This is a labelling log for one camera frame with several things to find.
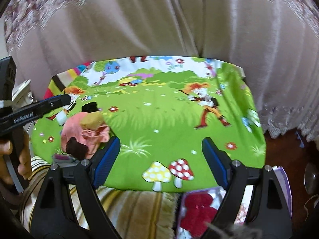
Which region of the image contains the person's left hand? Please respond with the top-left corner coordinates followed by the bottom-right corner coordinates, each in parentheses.
top-left (0, 131), bottom-right (32, 185)

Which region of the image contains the pink fleece cloth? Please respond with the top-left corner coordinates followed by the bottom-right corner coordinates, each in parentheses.
top-left (61, 112), bottom-right (110, 159)

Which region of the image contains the black fuzzy sock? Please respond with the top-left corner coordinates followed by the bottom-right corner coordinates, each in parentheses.
top-left (82, 102), bottom-right (99, 113)

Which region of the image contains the dark brown fuzzy item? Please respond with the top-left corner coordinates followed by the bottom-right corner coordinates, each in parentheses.
top-left (66, 137), bottom-right (88, 160)

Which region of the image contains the yellow sponge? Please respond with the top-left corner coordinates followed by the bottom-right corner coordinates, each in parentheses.
top-left (80, 112), bottom-right (105, 131)

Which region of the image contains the striped beige sofa cushion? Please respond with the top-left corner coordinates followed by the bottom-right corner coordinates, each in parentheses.
top-left (19, 157), bottom-right (179, 238)

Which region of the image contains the green cartoon print mat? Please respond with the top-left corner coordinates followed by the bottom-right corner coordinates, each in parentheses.
top-left (31, 56), bottom-right (266, 192)

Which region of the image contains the red fuzzy cloth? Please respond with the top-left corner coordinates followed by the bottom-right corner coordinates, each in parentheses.
top-left (180, 193), bottom-right (217, 238)

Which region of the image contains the white sponge block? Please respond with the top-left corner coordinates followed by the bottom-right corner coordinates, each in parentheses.
top-left (56, 111), bottom-right (67, 126)

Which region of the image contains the beige pink curtain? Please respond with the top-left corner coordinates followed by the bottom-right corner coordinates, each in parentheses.
top-left (3, 0), bottom-right (318, 140)

